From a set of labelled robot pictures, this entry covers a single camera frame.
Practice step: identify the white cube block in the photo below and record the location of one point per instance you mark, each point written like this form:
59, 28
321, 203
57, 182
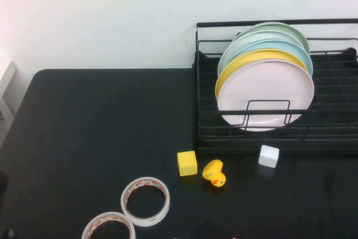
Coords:
268, 156

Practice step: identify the yellow rubber duck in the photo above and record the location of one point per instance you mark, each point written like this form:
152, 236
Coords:
212, 172

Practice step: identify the green round plate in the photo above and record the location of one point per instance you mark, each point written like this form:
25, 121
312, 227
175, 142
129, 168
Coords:
279, 26

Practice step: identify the white tape roll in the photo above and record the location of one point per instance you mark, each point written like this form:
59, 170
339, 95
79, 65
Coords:
145, 222
107, 214

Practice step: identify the yellow cube block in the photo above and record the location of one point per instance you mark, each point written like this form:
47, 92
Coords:
186, 163

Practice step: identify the yellow round plate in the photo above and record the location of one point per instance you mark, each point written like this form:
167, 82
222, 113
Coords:
265, 53

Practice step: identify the pink round plate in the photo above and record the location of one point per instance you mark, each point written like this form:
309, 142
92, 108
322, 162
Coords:
265, 88

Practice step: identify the pale grey round plate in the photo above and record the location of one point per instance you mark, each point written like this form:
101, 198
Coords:
246, 40

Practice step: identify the white wall trim panel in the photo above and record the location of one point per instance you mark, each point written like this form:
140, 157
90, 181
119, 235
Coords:
8, 88

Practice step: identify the light blue round plate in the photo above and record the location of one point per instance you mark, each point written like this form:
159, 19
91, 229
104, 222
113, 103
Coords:
303, 55

